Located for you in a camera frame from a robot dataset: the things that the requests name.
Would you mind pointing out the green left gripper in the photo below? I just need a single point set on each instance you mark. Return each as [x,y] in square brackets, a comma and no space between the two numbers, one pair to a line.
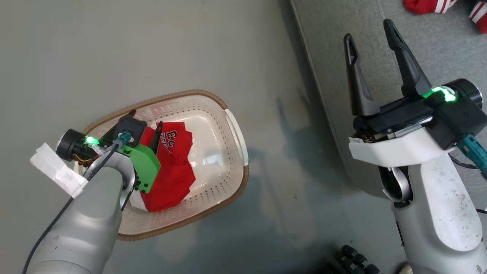
[146,167]

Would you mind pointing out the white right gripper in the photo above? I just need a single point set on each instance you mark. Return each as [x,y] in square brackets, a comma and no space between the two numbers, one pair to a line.
[399,146]

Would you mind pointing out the red shorts with number print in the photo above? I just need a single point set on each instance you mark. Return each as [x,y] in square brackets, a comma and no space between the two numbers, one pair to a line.
[175,167]

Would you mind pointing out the red white striped jersey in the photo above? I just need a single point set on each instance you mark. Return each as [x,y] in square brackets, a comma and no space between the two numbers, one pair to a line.
[430,5]

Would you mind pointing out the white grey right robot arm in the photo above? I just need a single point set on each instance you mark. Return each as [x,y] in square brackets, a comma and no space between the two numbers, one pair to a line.
[445,213]

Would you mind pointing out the grey fabric sofa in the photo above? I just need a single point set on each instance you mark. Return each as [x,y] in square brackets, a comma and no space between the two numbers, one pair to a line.
[331,57]

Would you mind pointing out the beige perforated laundry basket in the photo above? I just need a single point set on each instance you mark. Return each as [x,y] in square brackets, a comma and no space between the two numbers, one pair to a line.
[217,167]

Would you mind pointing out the white tape label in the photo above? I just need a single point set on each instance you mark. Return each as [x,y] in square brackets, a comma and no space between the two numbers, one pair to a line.
[57,170]

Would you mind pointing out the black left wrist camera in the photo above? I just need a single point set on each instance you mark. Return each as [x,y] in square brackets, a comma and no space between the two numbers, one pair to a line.
[127,127]

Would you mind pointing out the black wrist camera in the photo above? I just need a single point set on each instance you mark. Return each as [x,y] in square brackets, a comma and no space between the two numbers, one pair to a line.
[460,118]
[127,127]

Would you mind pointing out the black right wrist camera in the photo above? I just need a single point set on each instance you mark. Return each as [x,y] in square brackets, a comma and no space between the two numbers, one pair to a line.
[460,118]

